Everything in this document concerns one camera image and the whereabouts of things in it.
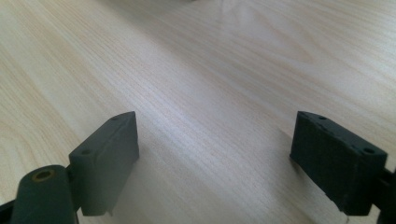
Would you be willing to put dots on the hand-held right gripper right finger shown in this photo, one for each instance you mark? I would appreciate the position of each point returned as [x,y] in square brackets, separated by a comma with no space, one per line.
[337,165]

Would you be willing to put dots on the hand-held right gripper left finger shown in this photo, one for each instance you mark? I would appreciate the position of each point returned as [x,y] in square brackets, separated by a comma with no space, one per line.
[104,165]

